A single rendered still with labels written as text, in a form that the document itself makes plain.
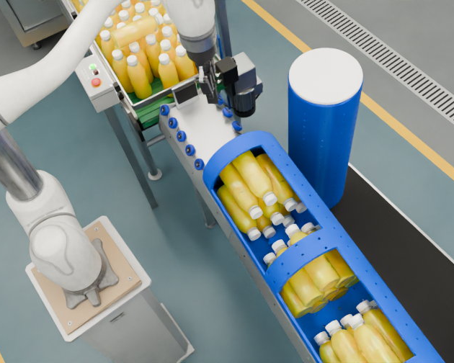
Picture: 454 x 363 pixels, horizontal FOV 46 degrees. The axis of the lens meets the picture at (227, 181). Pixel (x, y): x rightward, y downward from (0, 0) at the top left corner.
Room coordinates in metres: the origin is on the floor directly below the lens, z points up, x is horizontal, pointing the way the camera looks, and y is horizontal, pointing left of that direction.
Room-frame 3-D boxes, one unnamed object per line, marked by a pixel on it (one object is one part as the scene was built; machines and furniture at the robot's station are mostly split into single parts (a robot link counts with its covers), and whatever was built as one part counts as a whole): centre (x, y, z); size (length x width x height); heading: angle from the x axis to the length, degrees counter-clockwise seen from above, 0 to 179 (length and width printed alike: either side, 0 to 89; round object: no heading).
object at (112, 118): (1.49, 0.43, 0.50); 0.04 x 0.04 x 1.00; 19
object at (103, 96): (1.49, 0.43, 1.05); 0.20 x 0.10 x 0.10; 19
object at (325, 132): (1.31, -0.45, 0.59); 0.28 x 0.28 x 0.88
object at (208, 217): (1.30, 0.13, 0.31); 0.06 x 0.06 x 0.63; 19
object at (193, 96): (1.38, 0.09, 0.99); 0.10 x 0.02 x 0.12; 109
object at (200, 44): (0.95, 0.00, 1.71); 0.09 x 0.09 x 0.06
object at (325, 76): (1.31, -0.45, 1.03); 0.28 x 0.28 x 0.01
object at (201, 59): (0.95, 0.00, 1.64); 0.08 x 0.07 x 0.09; 164
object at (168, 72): (1.49, 0.14, 1.00); 0.07 x 0.07 x 0.19
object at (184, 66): (1.52, 0.07, 1.00); 0.07 x 0.07 x 0.19
